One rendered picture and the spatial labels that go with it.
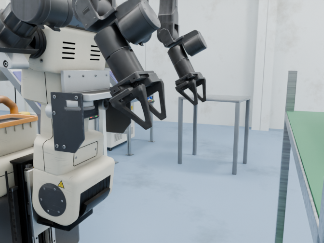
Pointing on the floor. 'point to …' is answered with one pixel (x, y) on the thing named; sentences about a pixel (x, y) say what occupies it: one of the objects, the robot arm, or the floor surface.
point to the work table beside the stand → (234, 125)
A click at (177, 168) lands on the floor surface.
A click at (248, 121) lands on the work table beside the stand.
